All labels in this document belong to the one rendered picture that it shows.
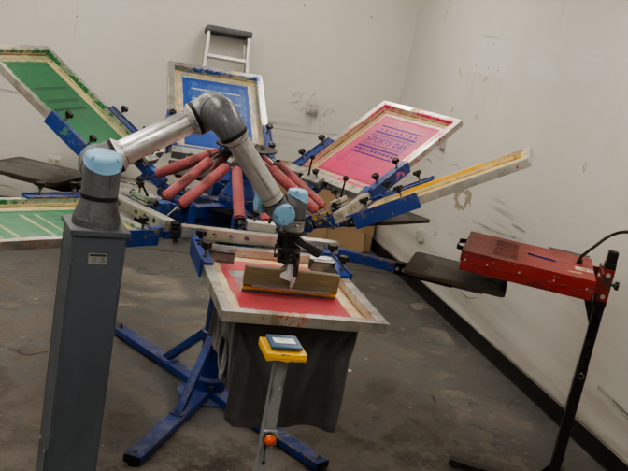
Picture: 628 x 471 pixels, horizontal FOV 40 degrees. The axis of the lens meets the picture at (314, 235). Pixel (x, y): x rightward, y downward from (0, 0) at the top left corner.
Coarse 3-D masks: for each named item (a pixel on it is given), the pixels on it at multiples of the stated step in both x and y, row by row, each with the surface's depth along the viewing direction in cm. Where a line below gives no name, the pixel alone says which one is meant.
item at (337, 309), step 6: (270, 264) 352; (276, 264) 354; (330, 300) 321; (336, 300) 323; (330, 306) 315; (336, 306) 316; (300, 312) 302; (306, 312) 303; (312, 312) 304; (318, 312) 305; (324, 312) 306; (330, 312) 308; (336, 312) 309; (342, 312) 310
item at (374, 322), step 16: (240, 256) 354; (256, 256) 356; (272, 256) 358; (304, 256) 361; (208, 272) 315; (208, 288) 307; (352, 288) 328; (224, 304) 285; (368, 304) 313; (224, 320) 280; (240, 320) 281; (256, 320) 282; (272, 320) 284; (288, 320) 285; (304, 320) 287; (320, 320) 288; (336, 320) 290; (352, 320) 293; (368, 320) 296; (384, 320) 299
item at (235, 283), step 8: (224, 264) 341; (232, 264) 343; (240, 264) 345; (256, 264) 349; (264, 264) 351; (224, 272) 331; (232, 280) 323; (240, 280) 325; (232, 288) 314; (240, 288) 316; (240, 296) 307; (248, 296) 308; (240, 304) 299; (248, 304) 300; (256, 304) 302; (264, 304) 304; (296, 312) 301
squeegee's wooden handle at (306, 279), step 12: (252, 264) 312; (252, 276) 311; (264, 276) 312; (276, 276) 313; (300, 276) 316; (312, 276) 317; (324, 276) 318; (336, 276) 319; (300, 288) 317; (312, 288) 318; (324, 288) 319; (336, 288) 320
